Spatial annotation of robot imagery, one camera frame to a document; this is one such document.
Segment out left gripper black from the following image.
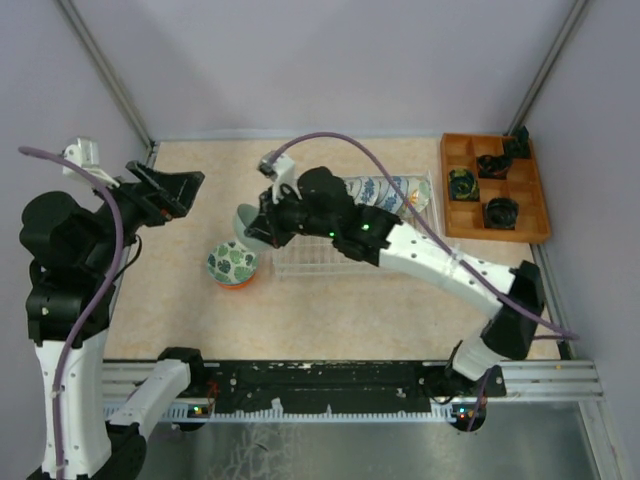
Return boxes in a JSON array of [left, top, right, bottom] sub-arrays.
[[81, 158, 205, 271]]

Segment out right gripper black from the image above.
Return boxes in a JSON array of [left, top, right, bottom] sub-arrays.
[[246, 181, 337, 249]]

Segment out pale green ringed bowl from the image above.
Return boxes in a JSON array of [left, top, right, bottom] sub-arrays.
[[232, 203, 274, 254]]

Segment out white wire dish rack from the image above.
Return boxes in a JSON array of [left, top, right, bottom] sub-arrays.
[[272, 173, 440, 278]]

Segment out blue white patterned bowl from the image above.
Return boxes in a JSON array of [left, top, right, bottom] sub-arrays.
[[375, 176, 407, 214]]

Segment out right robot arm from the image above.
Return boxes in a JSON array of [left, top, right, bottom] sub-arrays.
[[234, 167, 544, 396]]

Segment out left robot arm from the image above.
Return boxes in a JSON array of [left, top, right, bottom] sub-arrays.
[[19, 162, 208, 479]]

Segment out green leaf pattern bowl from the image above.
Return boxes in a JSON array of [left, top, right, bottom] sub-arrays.
[[206, 241, 259, 286]]

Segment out orange bottom stacked bowl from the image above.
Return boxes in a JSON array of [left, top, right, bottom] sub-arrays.
[[216, 278, 254, 290]]

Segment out black yellow object in tray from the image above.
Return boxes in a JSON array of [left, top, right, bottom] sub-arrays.
[[448, 168, 480, 202]]

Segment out wooden compartment tray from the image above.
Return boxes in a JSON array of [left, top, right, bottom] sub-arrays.
[[440, 133, 551, 244]]

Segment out black object tray centre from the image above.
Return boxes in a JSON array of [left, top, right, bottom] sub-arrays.
[[476, 154, 513, 180]]

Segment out black round object in tray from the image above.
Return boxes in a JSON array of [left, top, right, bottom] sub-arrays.
[[483, 197, 519, 230]]

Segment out black object tray corner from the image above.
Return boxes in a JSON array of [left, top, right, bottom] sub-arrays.
[[503, 126, 531, 159]]

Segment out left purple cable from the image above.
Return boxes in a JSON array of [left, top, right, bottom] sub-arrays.
[[18, 146, 126, 471]]

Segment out purple cable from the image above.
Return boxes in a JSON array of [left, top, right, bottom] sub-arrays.
[[267, 132, 580, 434], [18, 146, 126, 471]]

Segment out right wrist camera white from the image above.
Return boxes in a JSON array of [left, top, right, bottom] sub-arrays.
[[258, 151, 295, 204]]

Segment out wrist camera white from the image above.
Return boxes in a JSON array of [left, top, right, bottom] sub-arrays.
[[62, 136, 120, 187], [258, 151, 295, 204]]

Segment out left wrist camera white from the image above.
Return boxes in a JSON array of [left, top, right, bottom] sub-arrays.
[[62, 136, 120, 187]]

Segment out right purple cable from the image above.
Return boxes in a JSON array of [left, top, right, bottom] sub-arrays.
[[267, 132, 580, 434]]

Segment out white cable duct strip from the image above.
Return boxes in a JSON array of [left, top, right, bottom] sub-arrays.
[[102, 403, 481, 422]]

